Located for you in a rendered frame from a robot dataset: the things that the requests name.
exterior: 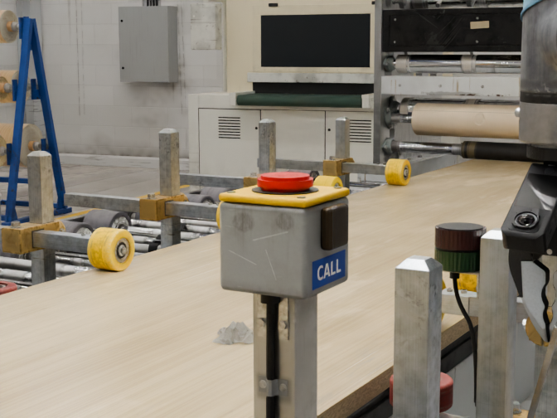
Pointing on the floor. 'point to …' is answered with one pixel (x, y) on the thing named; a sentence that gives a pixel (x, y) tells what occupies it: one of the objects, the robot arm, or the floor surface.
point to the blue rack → (29, 35)
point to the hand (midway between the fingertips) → (548, 332)
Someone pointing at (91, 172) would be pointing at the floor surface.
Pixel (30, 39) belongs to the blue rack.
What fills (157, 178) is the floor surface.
